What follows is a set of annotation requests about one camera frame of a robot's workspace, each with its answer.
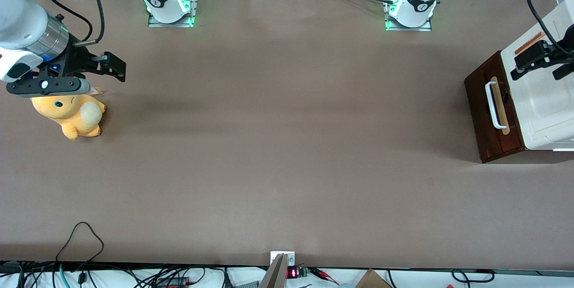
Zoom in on black looped cable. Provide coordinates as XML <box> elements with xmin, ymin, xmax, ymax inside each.
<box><xmin>55</xmin><ymin>222</ymin><xmax>105</xmax><ymax>264</ymax></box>

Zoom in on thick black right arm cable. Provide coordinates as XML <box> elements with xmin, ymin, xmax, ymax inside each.
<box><xmin>74</xmin><ymin>0</ymin><xmax>106</xmax><ymax>47</ymax></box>

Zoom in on brown wooden drawer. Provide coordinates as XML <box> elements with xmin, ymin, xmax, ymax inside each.
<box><xmin>464</xmin><ymin>50</ymin><xmax>525</xmax><ymax>164</ymax></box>

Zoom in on orange plush toy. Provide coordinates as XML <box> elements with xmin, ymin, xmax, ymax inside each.
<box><xmin>30</xmin><ymin>93</ymin><xmax>107</xmax><ymax>141</ymax></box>

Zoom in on black and orange device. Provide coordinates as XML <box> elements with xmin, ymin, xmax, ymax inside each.
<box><xmin>155</xmin><ymin>277</ymin><xmax>193</xmax><ymax>288</ymax></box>

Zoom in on brown cardboard piece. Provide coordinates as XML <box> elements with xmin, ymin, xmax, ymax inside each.
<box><xmin>357</xmin><ymin>269</ymin><xmax>393</xmax><ymax>288</ymax></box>

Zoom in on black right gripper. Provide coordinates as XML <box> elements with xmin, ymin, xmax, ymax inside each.
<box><xmin>32</xmin><ymin>46</ymin><xmax>126</xmax><ymax>83</ymax></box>

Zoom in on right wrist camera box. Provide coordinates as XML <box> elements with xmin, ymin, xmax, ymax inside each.
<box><xmin>6</xmin><ymin>77</ymin><xmax>91</xmax><ymax>98</ymax></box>

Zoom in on orange strip on cabinet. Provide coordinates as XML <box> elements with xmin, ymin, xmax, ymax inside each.
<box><xmin>514</xmin><ymin>31</ymin><xmax>546</xmax><ymax>55</ymax></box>

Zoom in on red and black probe clips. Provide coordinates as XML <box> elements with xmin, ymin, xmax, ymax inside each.
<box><xmin>309</xmin><ymin>267</ymin><xmax>340</xmax><ymax>286</ymax></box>

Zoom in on white drawer handle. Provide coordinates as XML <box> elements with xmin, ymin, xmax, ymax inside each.
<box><xmin>485</xmin><ymin>81</ymin><xmax>508</xmax><ymax>130</ymax></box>

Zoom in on cream and brown drawer cabinet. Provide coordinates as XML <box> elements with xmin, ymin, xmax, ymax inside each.
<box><xmin>480</xmin><ymin>0</ymin><xmax>574</xmax><ymax>164</ymax></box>

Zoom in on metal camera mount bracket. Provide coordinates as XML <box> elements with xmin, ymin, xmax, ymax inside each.
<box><xmin>258</xmin><ymin>251</ymin><xmax>296</xmax><ymax>288</ymax></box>

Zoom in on black coiled cable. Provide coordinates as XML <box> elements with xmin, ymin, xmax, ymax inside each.
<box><xmin>451</xmin><ymin>269</ymin><xmax>496</xmax><ymax>284</ymax></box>

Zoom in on tan handle backing plate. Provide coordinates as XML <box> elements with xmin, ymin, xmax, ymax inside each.
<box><xmin>490</xmin><ymin>76</ymin><xmax>511</xmax><ymax>135</ymax></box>

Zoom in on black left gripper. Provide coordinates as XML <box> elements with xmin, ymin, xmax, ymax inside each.
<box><xmin>510</xmin><ymin>40</ymin><xmax>574</xmax><ymax>81</ymax></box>

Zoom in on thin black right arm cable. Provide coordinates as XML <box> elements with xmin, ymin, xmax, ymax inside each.
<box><xmin>41</xmin><ymin>0</ymin><xmax>94</xmax><ymax>41</ymax></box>

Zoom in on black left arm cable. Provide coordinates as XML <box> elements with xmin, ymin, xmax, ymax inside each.
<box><xmin>524</xmin><ymin>0</ymin><xmax>574</xmax><ymax>57</ymax></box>

